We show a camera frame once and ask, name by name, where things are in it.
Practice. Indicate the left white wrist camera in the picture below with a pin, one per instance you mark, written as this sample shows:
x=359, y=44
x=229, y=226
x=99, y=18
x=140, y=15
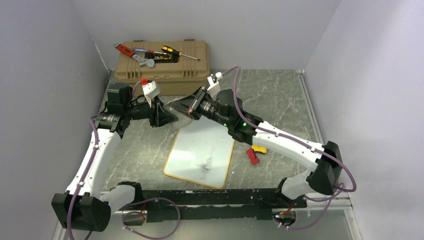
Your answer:
x=150, y=91

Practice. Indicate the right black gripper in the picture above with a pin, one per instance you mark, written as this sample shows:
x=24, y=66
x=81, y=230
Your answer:
x=190, y=104

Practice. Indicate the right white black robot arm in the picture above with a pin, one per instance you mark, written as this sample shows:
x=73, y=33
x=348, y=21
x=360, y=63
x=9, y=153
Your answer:
x=322, y=168

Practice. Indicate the red handled adjustable wrench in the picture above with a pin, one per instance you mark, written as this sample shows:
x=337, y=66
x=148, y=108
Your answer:
x=150, y=63

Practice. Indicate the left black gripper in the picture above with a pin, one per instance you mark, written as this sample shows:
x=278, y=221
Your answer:
x=159, y=115

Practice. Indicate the yellow bone shaped eraser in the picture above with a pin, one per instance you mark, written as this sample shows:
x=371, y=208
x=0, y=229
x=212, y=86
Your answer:
x=259, y=149

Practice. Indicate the yellow black screwdriver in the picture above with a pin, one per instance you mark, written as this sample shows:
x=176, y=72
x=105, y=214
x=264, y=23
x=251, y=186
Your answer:
x=173, y=51

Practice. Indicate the aluminium extrusion rail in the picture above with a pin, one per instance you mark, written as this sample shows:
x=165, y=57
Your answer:
x=266, y=198

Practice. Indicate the blue red small screwdriver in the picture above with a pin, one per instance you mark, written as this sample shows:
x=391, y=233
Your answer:
x=148, y=51

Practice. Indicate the tan plastic toolbox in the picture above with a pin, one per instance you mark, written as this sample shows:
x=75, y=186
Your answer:
x=176, y=75

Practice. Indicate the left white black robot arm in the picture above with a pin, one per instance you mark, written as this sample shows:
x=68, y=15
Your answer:
x=123, y=105

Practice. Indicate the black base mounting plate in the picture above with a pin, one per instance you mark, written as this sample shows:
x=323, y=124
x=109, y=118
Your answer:
x=166, y=210

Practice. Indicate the red bone shaped eraser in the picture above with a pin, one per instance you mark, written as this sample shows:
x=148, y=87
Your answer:
x=252, y=156

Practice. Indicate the yellow framed whiteboard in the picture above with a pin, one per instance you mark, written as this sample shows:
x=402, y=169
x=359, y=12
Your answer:
x=201, y=154

